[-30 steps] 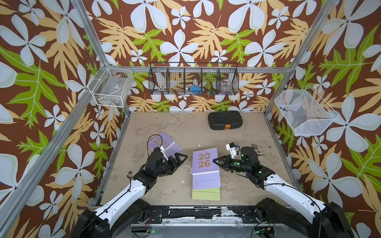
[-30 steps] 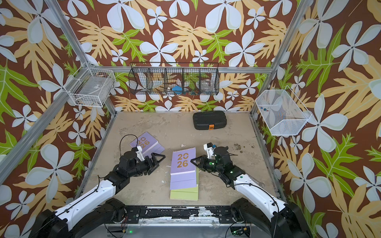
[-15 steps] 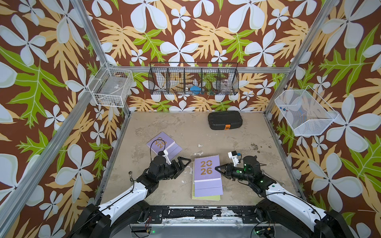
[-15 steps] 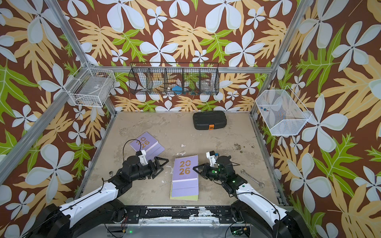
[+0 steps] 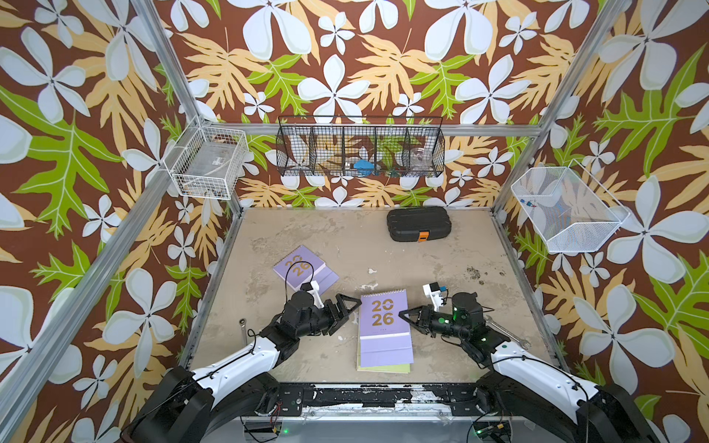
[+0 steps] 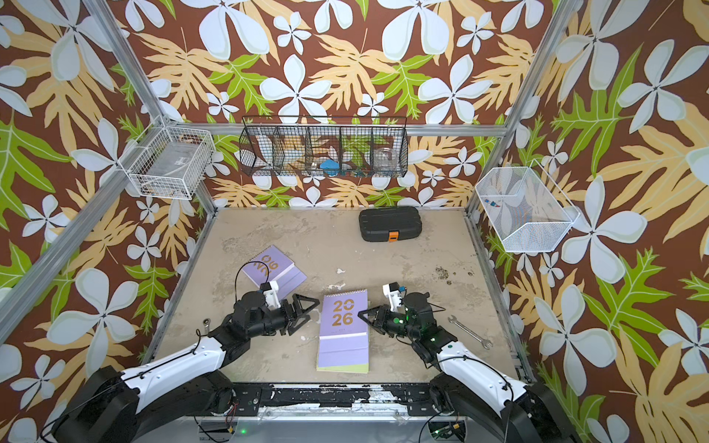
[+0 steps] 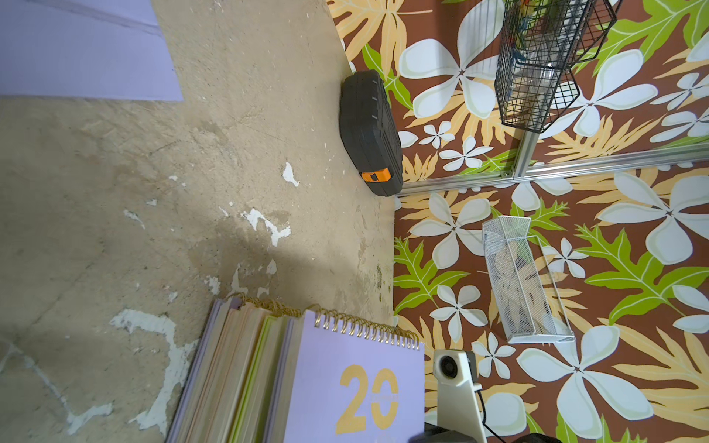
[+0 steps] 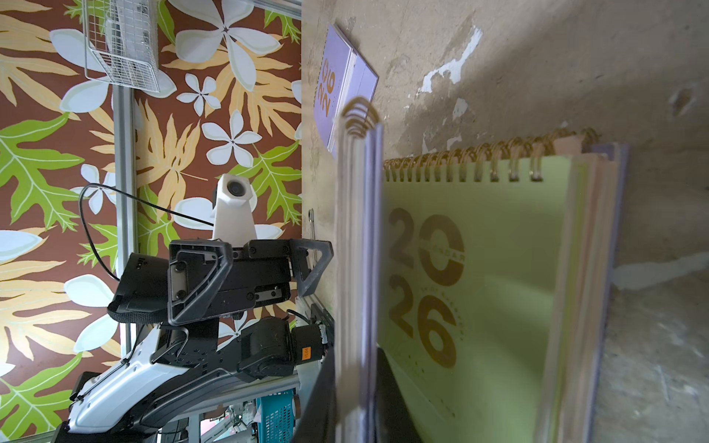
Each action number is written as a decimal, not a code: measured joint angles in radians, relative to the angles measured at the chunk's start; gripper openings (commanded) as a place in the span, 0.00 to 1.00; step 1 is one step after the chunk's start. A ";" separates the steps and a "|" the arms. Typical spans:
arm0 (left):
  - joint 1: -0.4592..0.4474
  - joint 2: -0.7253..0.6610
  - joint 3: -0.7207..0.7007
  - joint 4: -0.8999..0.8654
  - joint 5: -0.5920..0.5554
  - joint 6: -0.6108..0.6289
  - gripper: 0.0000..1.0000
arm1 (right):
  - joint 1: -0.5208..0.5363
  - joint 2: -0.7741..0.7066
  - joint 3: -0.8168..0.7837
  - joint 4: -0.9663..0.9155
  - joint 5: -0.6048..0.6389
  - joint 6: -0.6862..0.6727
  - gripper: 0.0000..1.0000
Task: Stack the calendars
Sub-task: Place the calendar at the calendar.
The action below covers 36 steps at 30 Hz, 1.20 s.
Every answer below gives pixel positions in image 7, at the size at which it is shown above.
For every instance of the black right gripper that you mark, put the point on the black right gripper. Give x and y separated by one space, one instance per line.
437 434

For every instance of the purple desk calendar front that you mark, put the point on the purple desk calendar front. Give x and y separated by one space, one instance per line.
346 379

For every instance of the purple desk calendar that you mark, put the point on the purple desk calendar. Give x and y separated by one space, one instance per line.
346 379
112 50

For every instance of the green 2026 desk calendar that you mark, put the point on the green 2026 desk calendar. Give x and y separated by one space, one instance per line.
248 412

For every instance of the pink 2026 desk calendar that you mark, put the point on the pink 2026 desk calendar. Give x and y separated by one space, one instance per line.
227 369

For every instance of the white mesh basket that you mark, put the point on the white mesh basket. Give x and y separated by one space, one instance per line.
524 287

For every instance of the black tool case orange latch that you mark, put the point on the black tool case orange latch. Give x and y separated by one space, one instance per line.
369 133

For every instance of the aluminium frame rail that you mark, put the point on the aluminium frame rail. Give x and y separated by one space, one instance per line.
696 152

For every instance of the black wire divided basket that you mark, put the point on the black wire divided basket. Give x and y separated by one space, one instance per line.
540 44

